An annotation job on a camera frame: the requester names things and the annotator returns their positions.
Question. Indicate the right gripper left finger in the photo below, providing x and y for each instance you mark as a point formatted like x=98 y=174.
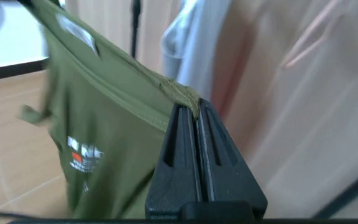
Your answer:
x=172 y=180

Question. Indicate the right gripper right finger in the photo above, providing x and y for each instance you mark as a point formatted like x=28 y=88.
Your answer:
x=228 y=177

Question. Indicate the green garment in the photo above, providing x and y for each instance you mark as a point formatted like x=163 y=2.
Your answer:
x=104 y=109

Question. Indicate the pale grey shorts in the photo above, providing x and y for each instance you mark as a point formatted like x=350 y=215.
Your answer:
x=194 y=46

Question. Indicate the black clothes rack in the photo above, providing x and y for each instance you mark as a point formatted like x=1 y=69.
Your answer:
x=135 y=31

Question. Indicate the beige curtain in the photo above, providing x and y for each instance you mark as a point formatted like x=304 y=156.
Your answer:
x=306 y=124

